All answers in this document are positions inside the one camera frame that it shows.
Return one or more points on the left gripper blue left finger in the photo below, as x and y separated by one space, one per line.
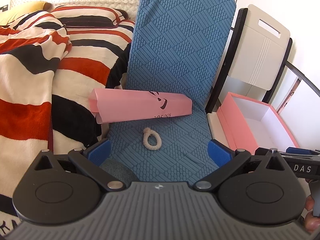
98 152

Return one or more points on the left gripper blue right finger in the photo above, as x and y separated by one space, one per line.
219 153

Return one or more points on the pink plastic bag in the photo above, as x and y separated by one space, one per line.
119 105

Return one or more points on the person's right hand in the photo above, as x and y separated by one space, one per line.
311 222

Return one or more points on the pink open cardboard box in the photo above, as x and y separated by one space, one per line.
249 124

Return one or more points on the striped fleece blanket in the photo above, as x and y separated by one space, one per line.
50 63

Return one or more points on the white folding chair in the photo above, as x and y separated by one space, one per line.
254 58

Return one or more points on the blue textured floor chair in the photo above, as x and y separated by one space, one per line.
177 47

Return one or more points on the yellow pillow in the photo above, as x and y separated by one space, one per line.
14 13

